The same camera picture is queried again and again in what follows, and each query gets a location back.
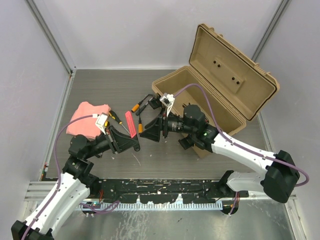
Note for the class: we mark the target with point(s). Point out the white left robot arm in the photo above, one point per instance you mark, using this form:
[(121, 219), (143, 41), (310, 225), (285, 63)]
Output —
[(75, 183)]

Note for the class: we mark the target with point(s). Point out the orange short screwdriver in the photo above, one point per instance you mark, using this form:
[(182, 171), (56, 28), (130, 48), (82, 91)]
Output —
[(135, 108)]

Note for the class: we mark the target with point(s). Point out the tan plastic tool case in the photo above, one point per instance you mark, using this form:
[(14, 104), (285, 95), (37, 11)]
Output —
[(227, 85)]

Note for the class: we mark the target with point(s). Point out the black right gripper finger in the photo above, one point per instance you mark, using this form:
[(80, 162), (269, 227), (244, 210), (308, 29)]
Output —
[(152, 135), (156, 122)]

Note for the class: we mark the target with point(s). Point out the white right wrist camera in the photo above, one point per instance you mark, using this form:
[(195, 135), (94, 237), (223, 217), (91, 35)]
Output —
[(168, 101)]

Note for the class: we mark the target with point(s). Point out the black red pliers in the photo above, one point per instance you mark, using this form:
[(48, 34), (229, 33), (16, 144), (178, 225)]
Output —
[(131, 124)]

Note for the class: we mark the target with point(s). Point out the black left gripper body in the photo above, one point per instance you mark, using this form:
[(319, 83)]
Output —
[(100, 144)]

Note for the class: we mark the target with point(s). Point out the orange stubby screwdriver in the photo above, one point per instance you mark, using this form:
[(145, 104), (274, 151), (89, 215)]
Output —
[(140, 126)]

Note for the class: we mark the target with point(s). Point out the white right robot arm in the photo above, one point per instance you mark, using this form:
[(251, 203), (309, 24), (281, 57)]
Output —
[(275, 174)]

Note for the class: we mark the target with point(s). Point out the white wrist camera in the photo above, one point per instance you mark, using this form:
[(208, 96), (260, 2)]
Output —
[(168, 101), (100, 122)]

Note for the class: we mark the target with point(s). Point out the aluminium frame rail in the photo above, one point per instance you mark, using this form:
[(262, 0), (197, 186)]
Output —
[(38, 190)]

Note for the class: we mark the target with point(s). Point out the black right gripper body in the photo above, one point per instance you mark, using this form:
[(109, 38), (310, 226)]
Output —
[(175, 124)]

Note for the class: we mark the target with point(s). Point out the pink folded cloth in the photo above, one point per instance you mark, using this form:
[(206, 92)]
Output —
[(86, 126)]

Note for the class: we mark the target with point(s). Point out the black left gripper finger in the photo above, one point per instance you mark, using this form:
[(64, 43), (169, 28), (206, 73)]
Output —
[(121, 138), (119, 148)]

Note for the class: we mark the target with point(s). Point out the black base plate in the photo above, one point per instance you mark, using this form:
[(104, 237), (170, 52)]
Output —
[(160, 191)]

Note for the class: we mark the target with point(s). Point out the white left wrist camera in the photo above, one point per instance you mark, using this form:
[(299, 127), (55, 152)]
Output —
[(100, 122)]

